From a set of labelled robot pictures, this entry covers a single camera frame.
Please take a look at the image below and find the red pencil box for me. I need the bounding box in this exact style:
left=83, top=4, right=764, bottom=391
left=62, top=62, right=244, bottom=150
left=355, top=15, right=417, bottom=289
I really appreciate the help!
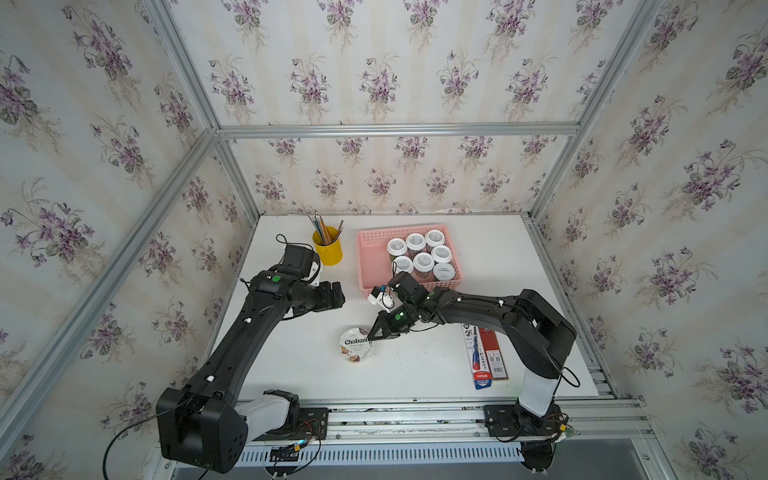
left=479, top=328, right=509, bottom=381

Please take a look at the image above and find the white ventilation grille strip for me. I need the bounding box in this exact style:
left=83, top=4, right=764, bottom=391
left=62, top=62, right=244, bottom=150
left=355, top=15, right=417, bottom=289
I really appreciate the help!
left=235, top=441, right=523, bottom=468

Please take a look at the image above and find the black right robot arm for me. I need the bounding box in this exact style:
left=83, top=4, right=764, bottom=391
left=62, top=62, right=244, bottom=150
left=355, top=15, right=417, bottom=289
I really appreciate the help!
left=368, top=272, right=577, bottom=418

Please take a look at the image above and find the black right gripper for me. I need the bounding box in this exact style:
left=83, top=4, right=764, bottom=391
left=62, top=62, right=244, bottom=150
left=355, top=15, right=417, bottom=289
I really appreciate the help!
left=361, top=302, right=416, bottom=340

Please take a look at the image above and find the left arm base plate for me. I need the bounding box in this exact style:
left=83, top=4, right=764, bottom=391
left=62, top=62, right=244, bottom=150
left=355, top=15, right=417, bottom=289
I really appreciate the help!
left=253, top=407, right=330, bottom=441

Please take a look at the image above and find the white yogurt cup front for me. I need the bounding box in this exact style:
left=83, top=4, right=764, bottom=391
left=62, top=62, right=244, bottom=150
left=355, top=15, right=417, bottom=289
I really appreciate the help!
left=386, top=237, right=408, bottom=261
left=392, top=255, right=414, bottom=275

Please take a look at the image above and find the Chobani yogurt cup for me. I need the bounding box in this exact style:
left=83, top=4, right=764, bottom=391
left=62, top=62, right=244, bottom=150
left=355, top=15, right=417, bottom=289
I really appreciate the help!
left=339, top=327, right=374, bottom=363

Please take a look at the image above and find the pink plastic basket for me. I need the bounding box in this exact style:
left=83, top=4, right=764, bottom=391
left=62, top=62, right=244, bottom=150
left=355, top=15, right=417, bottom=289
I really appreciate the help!
left=357, top=224, right=464, bottom=293

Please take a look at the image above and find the green rimmed yogurt cup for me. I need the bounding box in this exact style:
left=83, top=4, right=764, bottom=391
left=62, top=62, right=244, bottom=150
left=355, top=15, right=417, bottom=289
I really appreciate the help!
left=432, top=262, right=456, bottom=282

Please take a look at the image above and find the yellow metal pencil cup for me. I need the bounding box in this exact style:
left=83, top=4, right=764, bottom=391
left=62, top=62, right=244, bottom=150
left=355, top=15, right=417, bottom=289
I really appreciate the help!
left=312, top=226, right=343, bottom=266

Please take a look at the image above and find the white yogurt cup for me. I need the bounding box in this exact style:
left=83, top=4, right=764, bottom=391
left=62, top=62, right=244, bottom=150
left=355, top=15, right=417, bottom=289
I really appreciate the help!
left=386, top=237, right=408, bottom=261
left=392, top=255, right=414, bottom=275
left=406, top=232, right=427, bottom=255
left=430, top=245, right=453, bottom=264
left=424, top=229, right=446, bottom=250
left=412, top=251, right=435, bottom=280

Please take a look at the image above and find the small circuit board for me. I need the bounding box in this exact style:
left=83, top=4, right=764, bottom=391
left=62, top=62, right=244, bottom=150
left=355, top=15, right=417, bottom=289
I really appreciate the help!
left=268, top=445, right=301, bottom=464

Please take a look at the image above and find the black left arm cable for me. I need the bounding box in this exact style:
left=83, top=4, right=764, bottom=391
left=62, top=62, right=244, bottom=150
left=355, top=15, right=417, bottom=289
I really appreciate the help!
left=101, top=413, right=211, bottom=480

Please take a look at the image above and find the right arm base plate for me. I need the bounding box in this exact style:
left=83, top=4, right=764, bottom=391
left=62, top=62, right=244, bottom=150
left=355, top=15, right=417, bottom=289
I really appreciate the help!
left=483, top=403, right=569, bottom=440

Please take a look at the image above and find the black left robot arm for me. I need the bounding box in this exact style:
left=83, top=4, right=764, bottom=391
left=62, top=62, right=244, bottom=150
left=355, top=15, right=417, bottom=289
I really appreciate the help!
left=156, top=244, right=345, bottom=473

